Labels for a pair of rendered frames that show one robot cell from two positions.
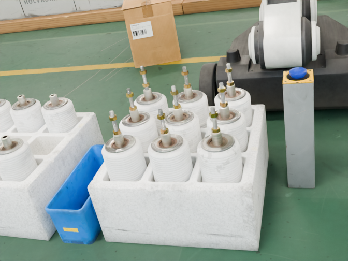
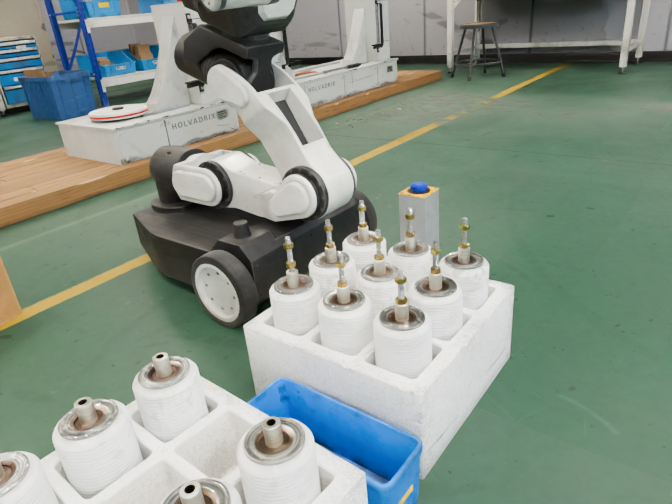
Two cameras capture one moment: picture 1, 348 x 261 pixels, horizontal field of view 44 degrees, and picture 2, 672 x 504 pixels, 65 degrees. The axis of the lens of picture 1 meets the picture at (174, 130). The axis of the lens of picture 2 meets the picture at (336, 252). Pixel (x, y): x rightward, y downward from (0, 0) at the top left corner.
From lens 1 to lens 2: 1.13 m
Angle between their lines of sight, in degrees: 62
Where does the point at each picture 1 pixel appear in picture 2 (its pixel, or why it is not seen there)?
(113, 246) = (438, 473)
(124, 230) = (441, 435)
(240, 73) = (269, 243)
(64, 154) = not seen: hidden behind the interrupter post
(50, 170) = not seen: hidden behind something
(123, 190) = (449, 366)
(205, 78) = (235, 266)
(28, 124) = (129, 447)
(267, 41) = (328, 181)
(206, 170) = (477, 291)
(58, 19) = not seen: outside the picture
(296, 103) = (431, 215)
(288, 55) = (345, 192)
